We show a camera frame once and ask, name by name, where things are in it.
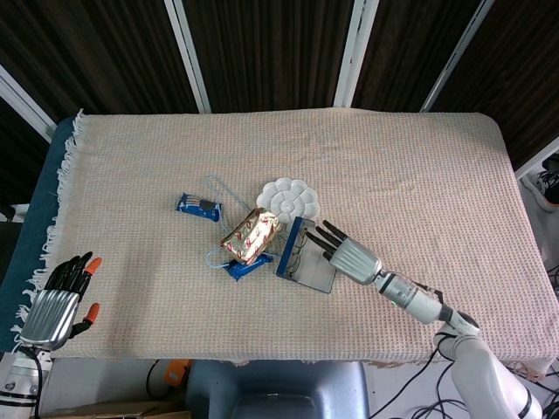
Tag white flower paint palette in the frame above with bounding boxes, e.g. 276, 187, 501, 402
255, 176, 321, 229

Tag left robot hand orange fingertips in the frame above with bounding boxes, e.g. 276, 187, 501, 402
19, 251, 104, 352

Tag blue cookie pack with picture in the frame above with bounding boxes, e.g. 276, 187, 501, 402
175, 193, 224, 222

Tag beige waffle tablecloth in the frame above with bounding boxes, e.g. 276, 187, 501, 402
10, 107, 559, 381

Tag plain blue snack pack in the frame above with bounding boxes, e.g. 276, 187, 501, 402
223, 255, 273, 283

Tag white frame post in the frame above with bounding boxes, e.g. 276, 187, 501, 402
163, 0, 212, 113
514, 137, 559, 178
419, 0, 497, 113
333, 0, 380, 108
0, 65, 58, 143

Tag wire-rimmed eyeglasses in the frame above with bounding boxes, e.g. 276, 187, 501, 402
286, 230, 314, 278

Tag grey blue-edged box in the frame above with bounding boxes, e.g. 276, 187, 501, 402
274, 216, 338, 295

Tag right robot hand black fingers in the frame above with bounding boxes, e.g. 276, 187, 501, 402
304, 220, 383, 286

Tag black and white sneaker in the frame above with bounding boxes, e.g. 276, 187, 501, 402
521, 153, 559, 213

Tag gold foil snack bag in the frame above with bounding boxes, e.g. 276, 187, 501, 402
217, 208, 283, 266

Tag orange device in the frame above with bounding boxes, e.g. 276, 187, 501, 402
164, 359, 193, 394

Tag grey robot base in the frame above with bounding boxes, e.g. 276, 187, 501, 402
185, 360, 371, 419

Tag blue table pad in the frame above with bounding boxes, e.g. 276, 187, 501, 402
0, 116, 75, 353

